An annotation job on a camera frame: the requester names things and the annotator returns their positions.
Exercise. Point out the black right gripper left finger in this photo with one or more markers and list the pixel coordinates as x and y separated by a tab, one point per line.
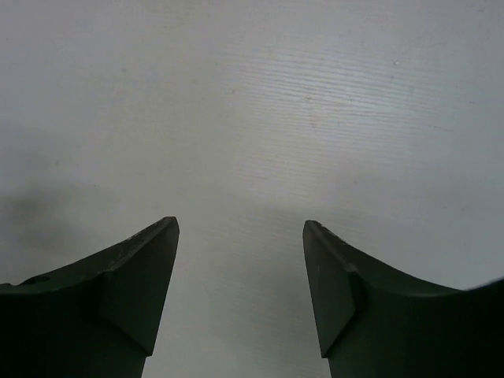
97	317

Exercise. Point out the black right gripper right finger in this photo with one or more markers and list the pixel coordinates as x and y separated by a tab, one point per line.
374	320

